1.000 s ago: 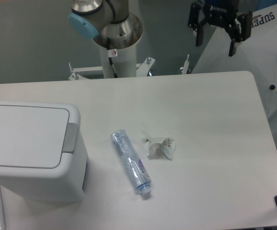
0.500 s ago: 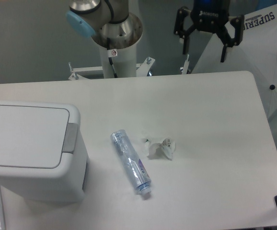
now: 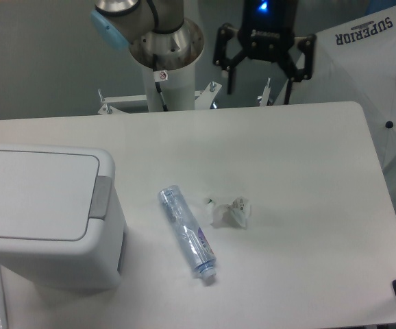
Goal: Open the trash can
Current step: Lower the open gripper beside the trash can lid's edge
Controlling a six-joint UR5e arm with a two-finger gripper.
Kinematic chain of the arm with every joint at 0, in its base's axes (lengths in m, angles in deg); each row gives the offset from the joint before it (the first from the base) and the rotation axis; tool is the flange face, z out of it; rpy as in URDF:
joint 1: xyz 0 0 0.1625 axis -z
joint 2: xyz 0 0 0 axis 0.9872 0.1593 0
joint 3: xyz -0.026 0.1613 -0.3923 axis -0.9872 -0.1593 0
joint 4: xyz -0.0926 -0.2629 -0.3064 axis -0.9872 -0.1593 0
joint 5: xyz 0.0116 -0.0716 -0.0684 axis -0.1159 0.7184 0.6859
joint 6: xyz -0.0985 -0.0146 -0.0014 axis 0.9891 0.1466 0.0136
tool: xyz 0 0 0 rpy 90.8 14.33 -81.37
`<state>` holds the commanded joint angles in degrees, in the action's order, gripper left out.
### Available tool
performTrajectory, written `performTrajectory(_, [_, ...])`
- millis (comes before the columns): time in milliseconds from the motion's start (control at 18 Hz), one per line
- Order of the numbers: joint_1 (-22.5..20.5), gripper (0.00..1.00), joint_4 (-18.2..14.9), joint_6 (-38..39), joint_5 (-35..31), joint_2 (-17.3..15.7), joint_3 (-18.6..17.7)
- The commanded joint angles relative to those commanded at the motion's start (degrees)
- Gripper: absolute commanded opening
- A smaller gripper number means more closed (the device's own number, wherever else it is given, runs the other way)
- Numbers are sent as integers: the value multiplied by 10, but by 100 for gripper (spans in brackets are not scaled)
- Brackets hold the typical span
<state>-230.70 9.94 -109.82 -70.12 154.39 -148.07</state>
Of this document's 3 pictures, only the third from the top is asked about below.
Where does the crumpled white paper wrapper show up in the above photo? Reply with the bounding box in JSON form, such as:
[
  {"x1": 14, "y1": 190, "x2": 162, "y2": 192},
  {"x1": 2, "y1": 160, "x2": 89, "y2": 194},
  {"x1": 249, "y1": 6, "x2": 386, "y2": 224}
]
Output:
[{"x1": 204, "y1": 197, "x2": 252, "y2": 230}]

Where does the white umbrella with lettering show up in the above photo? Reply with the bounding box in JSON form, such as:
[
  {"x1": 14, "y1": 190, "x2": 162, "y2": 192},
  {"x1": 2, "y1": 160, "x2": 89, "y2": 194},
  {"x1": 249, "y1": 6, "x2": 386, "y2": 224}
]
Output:
[{"x1": 289, "y1": 5, "x2": 396, "y2": 167}]

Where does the silver blue-capped robot arm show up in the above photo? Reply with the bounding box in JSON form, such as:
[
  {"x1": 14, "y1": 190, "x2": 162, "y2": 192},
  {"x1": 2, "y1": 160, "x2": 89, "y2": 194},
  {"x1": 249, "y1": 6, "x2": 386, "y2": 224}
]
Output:
[{"x1": 91, "y1": 1, "x2": 317, "y2": 93}]

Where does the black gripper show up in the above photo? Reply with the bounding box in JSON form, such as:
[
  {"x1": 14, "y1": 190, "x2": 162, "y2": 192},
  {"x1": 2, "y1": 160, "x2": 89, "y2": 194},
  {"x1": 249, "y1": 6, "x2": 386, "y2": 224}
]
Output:
[{"x1": 212, "y1": 0, "x2": 317, "y2": 105}]

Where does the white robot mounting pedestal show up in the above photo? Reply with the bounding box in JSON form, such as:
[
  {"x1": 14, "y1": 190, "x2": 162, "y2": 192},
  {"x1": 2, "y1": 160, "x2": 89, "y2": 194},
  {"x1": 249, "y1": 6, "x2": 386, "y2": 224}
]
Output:
[{"x1": 97, "y1": 25, "x2": 223, "y2": 115}]

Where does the crushed clear plastic bottle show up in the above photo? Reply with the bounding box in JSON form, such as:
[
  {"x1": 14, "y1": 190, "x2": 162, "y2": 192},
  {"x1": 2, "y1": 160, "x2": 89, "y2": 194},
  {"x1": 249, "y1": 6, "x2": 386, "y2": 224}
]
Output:
[{"x1": 158, "y1": 185, "x2": 216, "y2": 284}]

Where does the white push-lid trash can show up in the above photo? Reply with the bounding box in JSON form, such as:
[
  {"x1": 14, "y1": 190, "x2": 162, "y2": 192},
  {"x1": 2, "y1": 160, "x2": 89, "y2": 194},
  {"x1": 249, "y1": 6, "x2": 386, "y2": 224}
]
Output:
[{"x1": 0, "y1": 144, "x2": 127, "y2": 290}]

